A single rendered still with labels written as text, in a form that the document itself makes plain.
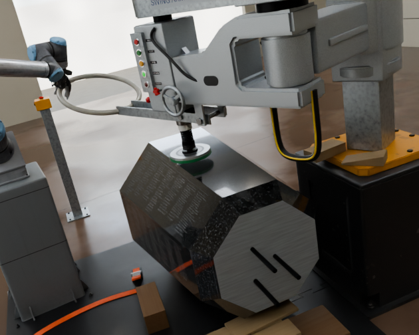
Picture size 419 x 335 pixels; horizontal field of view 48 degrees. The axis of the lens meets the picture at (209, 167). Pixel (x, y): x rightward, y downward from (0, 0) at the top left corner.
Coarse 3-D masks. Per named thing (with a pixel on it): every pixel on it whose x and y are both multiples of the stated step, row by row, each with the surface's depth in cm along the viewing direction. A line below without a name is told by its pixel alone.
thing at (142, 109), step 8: (136, 104) 268; (144, 104) 264; (120, 112) 263; (128, 112) 258; (136, 112) 253; (144, 112) 249; (152, 112) 245; (160, 112) 240; (184, 112) 229; (208, 112) 234; (216, 112) 227; (224, 112) 227; (176, 120) 235; (184, 120) 231; (192, 120) 227; (200, 120) 219; (208, 120) 220
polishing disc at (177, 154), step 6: (198, 144) 253; (204, 144) 252; (174, 150) 251; (180, 150) 250; (198, 150) 244; (204, 150) 243; (174, 156) 242; (180, 156) 241; (186, 156) 239; (192, 156) 238; (198, 156) 238
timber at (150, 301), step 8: (136, 288) 278; (144, 288) 277; (152, 288) 275; (144, 296) 270; (152, 296) 268; (144, 304) 263; (152, 304) 261; (160, 304) 260; (144, 312) 256; (152, 312) 255; (160, 312) 255; (152, 320) 255; (160, 320) 256; (152, 328) 257; (160, 328) 258
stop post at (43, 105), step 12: (48, 96) 390; (48, 108) 386; (48, 120) 388; (48, 132) 391; (60, 144) 397; (60, 156) 400; (60, 168) 403; (72, 192) 413; (72, 204) 416; (72, 216) 421; (84, 216) 417
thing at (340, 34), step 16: (352, 0) 210; (368, 0) 207; (384, 0) 208; (400, 0) 214; (320, 16) 186; (336, 16) 191; (352, 16) 201; (368, 16) 210; (384, 16) 210; (400, 16) 216; (320, 32) 184; (336, 32) 193; (352, 32) 201; (368, 32) 212; (384, 32) 212; (400, 32) 218; (320, 48) 186; (336, 48) 195; (352, 48) 204; (368, 48) 215; (384, 48) 215; (320, 64) 188; (336, 64) 197
